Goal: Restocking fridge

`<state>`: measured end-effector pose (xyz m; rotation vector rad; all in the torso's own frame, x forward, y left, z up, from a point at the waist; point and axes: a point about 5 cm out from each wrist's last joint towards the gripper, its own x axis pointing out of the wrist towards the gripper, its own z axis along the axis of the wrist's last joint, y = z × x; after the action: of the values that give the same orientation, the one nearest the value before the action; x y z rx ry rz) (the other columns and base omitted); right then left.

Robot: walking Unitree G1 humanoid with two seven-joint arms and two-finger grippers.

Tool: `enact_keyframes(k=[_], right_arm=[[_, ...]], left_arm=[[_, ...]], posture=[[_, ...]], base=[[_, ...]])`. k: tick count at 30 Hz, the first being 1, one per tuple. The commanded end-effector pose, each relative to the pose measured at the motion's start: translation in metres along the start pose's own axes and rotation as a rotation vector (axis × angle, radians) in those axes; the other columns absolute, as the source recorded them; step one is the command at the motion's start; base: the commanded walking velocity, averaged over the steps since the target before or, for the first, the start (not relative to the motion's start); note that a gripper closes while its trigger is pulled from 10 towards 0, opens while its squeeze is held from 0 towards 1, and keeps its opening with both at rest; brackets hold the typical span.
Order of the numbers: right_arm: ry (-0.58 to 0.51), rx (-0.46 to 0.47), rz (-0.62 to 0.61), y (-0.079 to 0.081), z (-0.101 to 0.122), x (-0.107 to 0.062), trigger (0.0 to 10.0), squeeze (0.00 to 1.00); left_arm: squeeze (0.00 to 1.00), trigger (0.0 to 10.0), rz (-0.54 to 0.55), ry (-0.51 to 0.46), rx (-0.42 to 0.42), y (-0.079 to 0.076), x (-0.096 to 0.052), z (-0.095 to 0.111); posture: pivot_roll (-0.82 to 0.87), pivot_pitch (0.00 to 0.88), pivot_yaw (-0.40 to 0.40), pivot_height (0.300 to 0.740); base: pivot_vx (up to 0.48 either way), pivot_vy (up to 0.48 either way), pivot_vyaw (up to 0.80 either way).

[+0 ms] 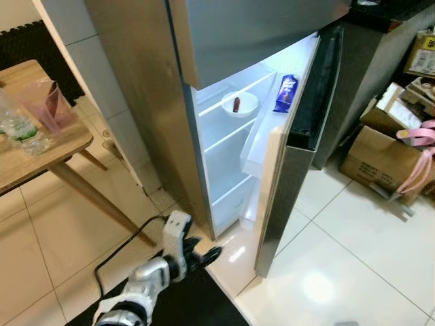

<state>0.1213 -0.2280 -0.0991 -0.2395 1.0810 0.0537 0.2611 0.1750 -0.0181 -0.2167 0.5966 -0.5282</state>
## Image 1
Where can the black floor mat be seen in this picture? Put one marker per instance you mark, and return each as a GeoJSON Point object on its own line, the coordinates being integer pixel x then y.
{"type": "Point", "coordinates": [197, 305]}

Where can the cardboard tray of tubes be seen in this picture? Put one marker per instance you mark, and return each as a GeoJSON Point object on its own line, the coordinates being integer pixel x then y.
{"type": "Point", "coordinates": [420, 95]}

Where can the clear fridge door shelf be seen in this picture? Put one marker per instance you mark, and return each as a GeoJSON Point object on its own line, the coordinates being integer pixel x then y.
{"type": "Point", "coordinates": [262, 153]}

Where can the stainless steel fridge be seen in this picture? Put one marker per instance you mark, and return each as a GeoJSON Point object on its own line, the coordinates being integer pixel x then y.
{"type": "Point", "coordinates": [149, 102]}

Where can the clear pink cup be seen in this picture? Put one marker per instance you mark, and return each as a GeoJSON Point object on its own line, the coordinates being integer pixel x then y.
{"type": "Point", "coordinates": [41, 112]}

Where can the large black foam mat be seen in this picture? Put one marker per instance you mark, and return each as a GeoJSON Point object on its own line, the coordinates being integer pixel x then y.
{"type": "Point", "coordinates": [47, 47]}

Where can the carton with yellow labels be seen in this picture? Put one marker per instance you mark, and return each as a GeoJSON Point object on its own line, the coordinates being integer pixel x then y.
{"type": "Point", "coordinates": [421, 58]}

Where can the brown sausage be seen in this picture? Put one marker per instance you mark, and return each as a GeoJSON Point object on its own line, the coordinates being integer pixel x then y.
{"type": "Point", "coordinates": [236, 104]}

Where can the big printed brown carton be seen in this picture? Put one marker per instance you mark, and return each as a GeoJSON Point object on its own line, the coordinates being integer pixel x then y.
{"type": "Point", "coordinates": [377, 159]}

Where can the small white bowl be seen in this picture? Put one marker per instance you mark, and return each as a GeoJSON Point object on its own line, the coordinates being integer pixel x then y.
{"type": "Point", "coordinates": [248, 109]}

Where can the grey metal bar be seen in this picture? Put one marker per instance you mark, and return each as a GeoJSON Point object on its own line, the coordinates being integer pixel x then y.
{"type": "Point", "coordinates": [394, 200]}

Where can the light wooden table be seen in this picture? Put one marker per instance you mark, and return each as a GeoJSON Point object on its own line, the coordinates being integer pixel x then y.
{"type": "Point", "coordinates": [61, 146]}

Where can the steel freezer door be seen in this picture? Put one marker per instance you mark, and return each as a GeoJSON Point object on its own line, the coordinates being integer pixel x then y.
{"type": "Point", "coordinates": [258, 34]}

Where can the carton with white panel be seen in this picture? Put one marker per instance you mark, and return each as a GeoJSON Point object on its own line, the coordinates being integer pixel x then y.
{"type": "Point", "coordinates": [387, 109]}

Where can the blue chocolate bar pack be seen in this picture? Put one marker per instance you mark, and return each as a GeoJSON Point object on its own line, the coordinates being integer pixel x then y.
{"type": "Point", "coordinates": [286, 94]}

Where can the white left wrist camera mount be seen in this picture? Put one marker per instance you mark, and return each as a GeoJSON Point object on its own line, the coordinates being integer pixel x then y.
{"type": "Point", "coordinates": [178, 227]}

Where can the teal cap water bottle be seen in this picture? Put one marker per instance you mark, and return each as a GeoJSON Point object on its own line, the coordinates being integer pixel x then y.
{"type": "Point", "coordinates": [24, 132]}

